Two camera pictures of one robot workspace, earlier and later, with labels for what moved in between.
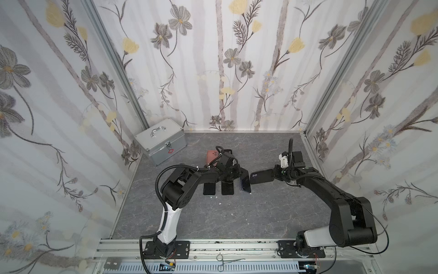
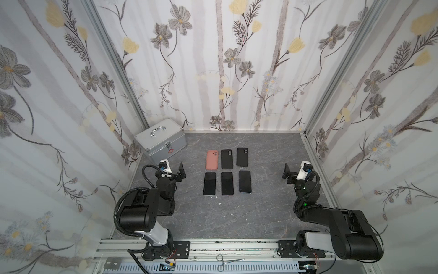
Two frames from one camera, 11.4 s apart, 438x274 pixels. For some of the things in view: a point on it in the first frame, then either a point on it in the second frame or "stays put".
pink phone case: (211, 155) stays put
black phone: (227, 188) stays put
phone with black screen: (209, 189) stays put
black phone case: (262, 176) to (242, 157)
